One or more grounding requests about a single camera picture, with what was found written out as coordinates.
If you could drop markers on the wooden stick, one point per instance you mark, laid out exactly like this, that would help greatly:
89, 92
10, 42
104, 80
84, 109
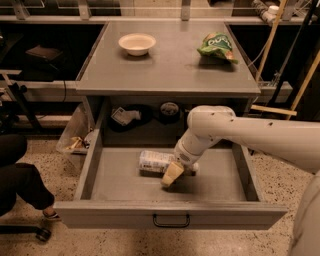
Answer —
270, 40

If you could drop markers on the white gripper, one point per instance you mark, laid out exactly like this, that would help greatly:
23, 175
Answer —
183, 155

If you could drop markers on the black office chair base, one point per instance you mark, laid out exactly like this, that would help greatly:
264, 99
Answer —
42, 234

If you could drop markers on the person in black clothes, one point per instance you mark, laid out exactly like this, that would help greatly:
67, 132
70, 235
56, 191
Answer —
21, 179

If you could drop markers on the green chip bag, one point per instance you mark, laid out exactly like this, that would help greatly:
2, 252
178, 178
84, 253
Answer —
217, 45

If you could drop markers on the black bag with white label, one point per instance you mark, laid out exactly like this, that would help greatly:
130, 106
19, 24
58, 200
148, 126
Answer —
128, 117

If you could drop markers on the black drawer handle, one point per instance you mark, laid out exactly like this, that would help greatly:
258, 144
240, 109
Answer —
171, 221

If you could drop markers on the blue plastic water bottle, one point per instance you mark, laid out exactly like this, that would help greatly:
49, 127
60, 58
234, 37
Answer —
157, 162

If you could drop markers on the grey open drawer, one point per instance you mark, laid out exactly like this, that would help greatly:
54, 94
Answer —
113, 192

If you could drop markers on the white paper bowl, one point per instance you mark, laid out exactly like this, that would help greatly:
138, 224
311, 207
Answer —
137, 44

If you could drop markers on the clear plastic bin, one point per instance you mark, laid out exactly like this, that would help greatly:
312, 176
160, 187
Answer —
71, 143

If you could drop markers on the black tape roll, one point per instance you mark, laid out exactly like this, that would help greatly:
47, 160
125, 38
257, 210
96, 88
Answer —
169, 112

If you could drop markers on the dark box under bench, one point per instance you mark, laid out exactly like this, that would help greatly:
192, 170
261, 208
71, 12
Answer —
39, 53

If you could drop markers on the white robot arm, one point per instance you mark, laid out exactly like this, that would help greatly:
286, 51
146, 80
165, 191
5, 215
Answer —
294, 142

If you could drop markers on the grey counter cabinet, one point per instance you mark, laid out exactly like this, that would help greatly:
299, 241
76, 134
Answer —
173, 70

